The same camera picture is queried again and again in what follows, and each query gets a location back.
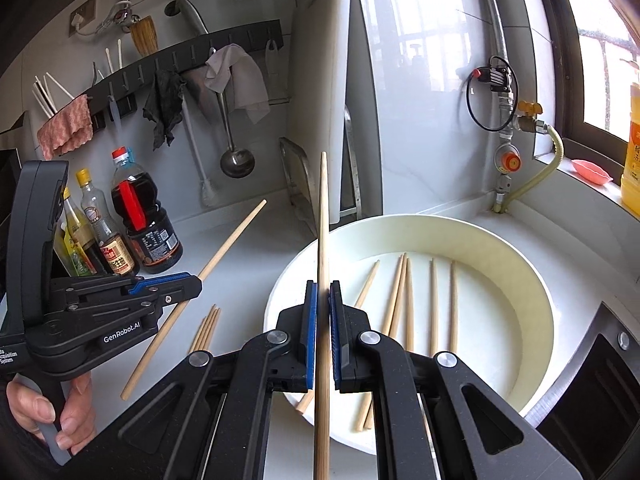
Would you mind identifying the wooden chopstick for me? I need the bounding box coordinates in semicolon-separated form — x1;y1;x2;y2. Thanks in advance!
354;255;406;432
195;306;220;350
189;310;212;353
190;304;218;352
314;152;332;480
405;257;414;351
295;261;380;414
203;307;220;351
428;258;438;356
120;198;268;401
361;251;409;430

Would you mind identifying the person left hand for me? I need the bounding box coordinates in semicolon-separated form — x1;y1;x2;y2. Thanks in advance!
6;372;96;454

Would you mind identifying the clear soy sauce bottle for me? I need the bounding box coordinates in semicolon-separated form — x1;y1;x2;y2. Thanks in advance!
76;168;139;275

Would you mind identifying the large dark soy sauce jug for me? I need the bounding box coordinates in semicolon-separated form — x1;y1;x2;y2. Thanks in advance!
111;146;183;274

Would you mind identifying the yellow cap vinegar bottle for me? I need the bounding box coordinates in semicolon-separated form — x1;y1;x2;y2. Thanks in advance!
62;186;106;274

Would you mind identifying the large cream round basin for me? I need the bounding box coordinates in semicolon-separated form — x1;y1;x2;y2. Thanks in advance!
262;212;557;456

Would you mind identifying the white bottle brush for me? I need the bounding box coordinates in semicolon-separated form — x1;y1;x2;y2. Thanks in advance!
181;96;219;208

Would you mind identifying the metal ladle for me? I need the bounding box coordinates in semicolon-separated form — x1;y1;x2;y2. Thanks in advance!
211;49;256;179

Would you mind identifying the pink dish cloth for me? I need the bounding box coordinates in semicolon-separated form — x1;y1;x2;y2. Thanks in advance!
37;93;93;160

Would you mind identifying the metal cutting board rack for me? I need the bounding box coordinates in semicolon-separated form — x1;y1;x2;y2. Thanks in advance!
279;106;363;235

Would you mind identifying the black hanging cloth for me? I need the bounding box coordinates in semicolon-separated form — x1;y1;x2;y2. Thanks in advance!
143;70;186;150

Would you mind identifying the white hanging cloth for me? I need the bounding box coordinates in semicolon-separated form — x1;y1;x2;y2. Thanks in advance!
183;44;270;124

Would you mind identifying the bamboo brush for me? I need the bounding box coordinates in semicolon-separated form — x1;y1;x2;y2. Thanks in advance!
129;16;158;58

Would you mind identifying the white cutting board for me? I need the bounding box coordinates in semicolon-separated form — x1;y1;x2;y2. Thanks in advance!
285;0;383;223

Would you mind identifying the pink soap dish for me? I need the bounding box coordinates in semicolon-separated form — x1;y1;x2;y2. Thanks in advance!
572;159;612;186

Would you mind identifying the yellow oil jug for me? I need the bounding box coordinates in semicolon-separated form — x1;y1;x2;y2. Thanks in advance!
620;82;640;216

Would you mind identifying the yellow gas hose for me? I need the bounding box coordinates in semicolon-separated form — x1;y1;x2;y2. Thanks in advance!
491;121;565;214

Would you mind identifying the black wall hook rail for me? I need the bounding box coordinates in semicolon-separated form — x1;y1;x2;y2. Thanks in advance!
85;20;283;131

